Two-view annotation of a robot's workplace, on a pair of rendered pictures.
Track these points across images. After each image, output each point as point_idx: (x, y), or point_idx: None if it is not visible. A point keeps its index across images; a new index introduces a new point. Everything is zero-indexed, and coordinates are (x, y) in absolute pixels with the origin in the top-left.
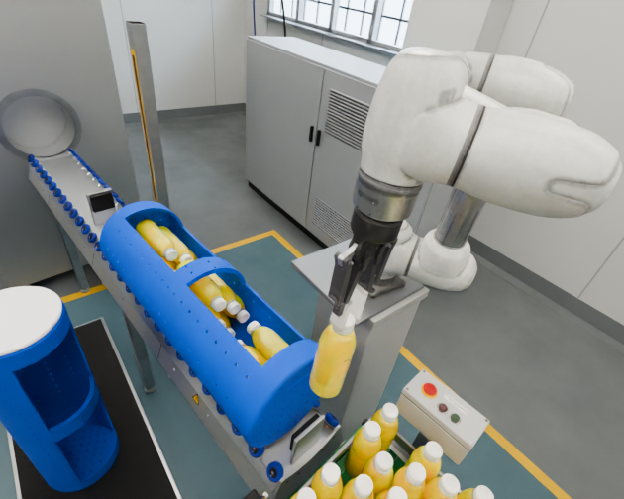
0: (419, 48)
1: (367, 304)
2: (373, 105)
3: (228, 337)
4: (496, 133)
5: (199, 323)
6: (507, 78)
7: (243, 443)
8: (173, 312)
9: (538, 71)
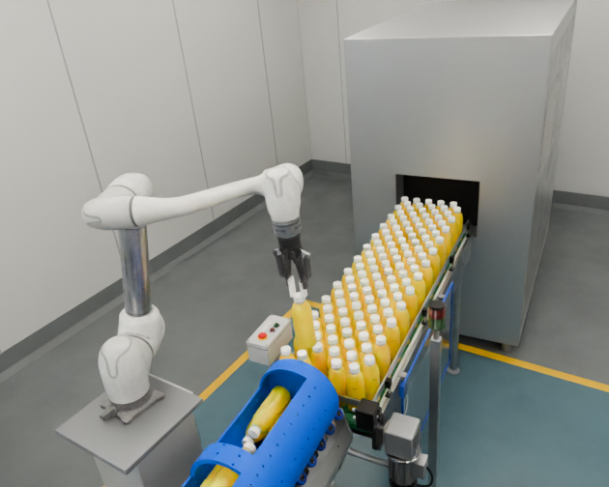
0: (280, 171)
1: (174, 396)
2: (288, 195)
3: (292, 405)
4: (296, 176)
5: (285, 432)
6: (141, 188)
7: (327, 444)
8: (277, 465)
9: (139, 177)
